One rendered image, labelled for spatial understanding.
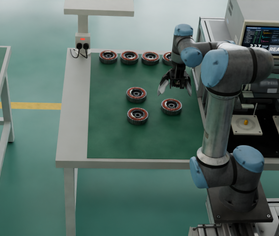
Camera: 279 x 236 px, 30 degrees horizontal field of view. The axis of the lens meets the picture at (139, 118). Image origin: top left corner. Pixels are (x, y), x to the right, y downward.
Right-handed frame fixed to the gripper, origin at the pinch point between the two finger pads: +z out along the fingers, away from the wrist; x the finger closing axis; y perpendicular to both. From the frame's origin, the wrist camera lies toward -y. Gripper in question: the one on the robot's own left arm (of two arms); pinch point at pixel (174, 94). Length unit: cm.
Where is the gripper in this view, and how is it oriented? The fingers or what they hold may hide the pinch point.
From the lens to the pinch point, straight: 230.2
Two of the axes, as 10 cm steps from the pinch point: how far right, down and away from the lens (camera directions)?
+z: -0.6, 7.7, 6.4
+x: 10.0, 0.0, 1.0
